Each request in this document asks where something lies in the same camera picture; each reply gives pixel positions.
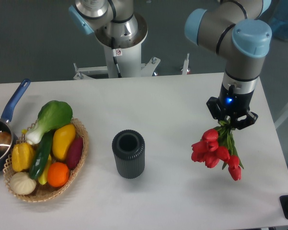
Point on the blue handled saucepan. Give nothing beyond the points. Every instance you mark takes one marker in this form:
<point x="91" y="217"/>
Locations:
<point x="6" y="118"/>

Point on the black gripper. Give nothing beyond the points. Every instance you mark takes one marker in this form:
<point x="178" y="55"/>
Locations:
<point x="232" y="105"/>

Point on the yellow mango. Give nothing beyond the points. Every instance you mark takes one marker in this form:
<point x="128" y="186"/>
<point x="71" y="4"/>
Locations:
<point x="62" y="139"/>

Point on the white steamed bun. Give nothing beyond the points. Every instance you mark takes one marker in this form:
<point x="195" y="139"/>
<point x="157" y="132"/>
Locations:
<point x="22" y="184"/>

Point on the dark grey ribbed vase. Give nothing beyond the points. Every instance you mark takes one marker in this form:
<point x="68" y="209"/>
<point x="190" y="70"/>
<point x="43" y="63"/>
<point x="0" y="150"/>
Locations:
<point x="128" y="147"/>

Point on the red tulip bouquet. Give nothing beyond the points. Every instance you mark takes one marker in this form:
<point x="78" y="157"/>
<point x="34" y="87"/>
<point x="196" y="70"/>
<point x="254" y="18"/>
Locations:
<point x="217" y="144"/>

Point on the green cucumber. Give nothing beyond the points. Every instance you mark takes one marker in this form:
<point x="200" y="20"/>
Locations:
<point x="41" y="157"/>

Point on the woven wicker basket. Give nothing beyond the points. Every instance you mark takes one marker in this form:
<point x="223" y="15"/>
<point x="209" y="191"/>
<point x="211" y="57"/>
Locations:
<point x="46" y="192"/>

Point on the yellow banana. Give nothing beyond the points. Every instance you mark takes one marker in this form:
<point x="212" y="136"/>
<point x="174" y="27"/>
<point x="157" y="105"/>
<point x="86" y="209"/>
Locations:
<point x="43" y="178"/>

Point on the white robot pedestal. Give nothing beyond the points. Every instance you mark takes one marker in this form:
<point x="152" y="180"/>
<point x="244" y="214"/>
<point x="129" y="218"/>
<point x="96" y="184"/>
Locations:
<point x="122" y="44"/>

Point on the green bok choy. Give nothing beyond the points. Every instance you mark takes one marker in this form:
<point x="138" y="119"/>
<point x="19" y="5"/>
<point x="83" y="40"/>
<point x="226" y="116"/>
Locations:
<point x="53" y="115"/>

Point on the purple sweet potato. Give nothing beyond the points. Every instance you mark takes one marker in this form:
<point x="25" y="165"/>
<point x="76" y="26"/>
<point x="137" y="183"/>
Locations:
<point x="74" y="153"/>

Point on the yellow bell pepper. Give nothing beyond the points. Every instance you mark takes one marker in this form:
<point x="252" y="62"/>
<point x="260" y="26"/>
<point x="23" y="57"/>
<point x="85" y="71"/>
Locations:
<point x="22" y="156"/>

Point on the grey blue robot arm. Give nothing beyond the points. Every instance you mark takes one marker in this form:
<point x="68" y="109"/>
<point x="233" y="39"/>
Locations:
<point x="233" y="31"/>

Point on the brown meat patty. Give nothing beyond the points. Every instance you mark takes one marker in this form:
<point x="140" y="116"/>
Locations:
<point x="5" y="140"/>

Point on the orange fruit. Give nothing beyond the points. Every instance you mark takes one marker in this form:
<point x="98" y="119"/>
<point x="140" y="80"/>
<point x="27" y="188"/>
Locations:
<point x="58" y="174"/>

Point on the blue translucent container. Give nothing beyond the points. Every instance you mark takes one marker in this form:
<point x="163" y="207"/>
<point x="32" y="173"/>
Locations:
<point x="279" y="21"/>

